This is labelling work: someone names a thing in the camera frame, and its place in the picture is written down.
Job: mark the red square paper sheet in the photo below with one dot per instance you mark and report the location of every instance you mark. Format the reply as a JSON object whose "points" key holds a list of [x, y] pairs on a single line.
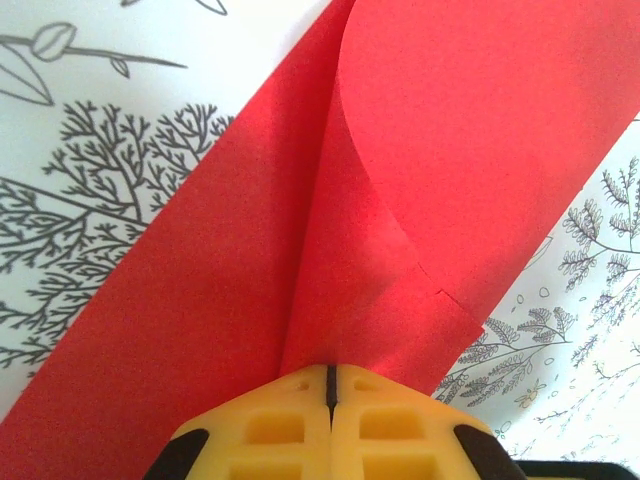
{"points": [[200, 300]]}

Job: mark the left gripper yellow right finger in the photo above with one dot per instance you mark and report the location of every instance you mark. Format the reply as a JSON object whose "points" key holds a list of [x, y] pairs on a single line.
{"points": [[395, 435]]}

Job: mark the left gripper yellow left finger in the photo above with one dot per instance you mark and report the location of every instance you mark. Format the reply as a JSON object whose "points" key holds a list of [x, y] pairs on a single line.
{"points": [[270, 435]]}

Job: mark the floral patterned table mat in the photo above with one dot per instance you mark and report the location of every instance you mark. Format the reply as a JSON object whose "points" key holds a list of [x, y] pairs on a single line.
{"points": [[75, 30]]}

